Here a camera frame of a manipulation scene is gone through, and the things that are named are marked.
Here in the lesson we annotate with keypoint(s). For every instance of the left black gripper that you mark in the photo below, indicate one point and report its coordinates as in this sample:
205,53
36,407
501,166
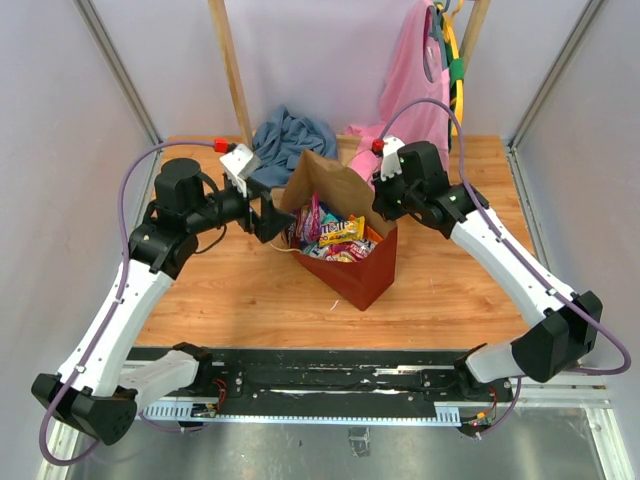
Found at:
270,222

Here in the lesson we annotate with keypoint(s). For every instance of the purple snack packet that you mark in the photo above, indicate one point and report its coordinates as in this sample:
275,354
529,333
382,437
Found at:
309,221

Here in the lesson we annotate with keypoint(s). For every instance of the green hanger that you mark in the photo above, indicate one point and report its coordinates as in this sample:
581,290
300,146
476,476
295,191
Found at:
456,74

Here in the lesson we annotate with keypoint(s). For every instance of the blue crumpled cloth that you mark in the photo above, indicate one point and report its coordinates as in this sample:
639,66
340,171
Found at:
280,141

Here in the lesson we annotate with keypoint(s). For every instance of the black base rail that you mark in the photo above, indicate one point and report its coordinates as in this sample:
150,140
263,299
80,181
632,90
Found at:
342,387

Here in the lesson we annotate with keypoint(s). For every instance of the grey hanger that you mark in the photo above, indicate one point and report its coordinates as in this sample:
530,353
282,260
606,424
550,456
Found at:
434,54

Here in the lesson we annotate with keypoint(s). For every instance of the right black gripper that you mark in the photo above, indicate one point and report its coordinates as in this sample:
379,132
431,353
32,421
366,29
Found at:
379,203

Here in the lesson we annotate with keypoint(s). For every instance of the yellow hanger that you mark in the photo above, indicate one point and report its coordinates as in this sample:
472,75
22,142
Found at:
447,16

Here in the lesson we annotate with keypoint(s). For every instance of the orange Fox's fruits bag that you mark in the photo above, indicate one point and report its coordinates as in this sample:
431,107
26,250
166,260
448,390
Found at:
369,234

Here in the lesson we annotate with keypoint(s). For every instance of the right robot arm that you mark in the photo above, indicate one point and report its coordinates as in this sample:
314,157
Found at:
562,323

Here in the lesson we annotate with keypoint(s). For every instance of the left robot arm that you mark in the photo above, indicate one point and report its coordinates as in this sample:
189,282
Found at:
90,392

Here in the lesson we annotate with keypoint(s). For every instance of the yellow M&M's packet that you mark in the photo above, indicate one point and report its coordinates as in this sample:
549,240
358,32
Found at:
337,232

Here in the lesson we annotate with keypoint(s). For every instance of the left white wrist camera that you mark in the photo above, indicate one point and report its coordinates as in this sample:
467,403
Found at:
238,165

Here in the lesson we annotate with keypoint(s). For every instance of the brown red paper bag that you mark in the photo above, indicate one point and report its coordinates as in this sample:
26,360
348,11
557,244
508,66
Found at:
359,272

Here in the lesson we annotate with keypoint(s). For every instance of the pink shirt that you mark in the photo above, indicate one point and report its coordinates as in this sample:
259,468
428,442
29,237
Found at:
404,111

